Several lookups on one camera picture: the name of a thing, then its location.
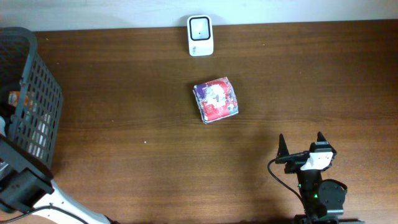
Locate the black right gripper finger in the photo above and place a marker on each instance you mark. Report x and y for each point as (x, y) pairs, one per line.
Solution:
(282, 148)
(320, 137)

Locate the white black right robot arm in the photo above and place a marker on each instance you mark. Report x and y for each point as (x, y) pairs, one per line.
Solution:
(322, 199)

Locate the white barcode scanner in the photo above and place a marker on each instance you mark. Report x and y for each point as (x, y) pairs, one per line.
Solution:
(200, 35)

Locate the grey plastic mesh basket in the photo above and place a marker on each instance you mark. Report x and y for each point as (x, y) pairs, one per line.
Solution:
(22, 69)

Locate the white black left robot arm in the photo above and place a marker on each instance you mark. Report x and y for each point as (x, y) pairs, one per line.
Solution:
(28, 186)

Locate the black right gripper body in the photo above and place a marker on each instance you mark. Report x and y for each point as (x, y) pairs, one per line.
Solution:
(295, 162)

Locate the red purple tissue pack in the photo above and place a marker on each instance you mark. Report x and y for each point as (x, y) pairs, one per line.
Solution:
(216, 100)

